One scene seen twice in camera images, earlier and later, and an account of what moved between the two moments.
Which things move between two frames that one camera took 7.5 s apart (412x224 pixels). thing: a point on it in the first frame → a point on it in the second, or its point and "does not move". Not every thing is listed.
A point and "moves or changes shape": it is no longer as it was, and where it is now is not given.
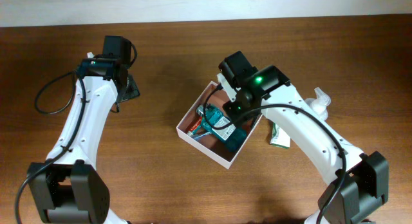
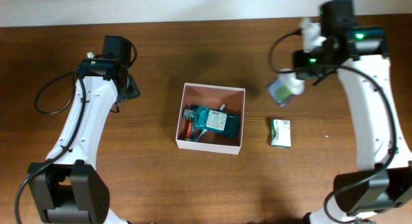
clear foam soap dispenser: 319,104 moves or changes shape
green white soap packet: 279,138 does not move
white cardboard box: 208,144 → 233,98
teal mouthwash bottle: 223,128 does not move
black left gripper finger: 131,89 does not move
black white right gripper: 232,108 → 299,58
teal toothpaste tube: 196,126 → 188,129
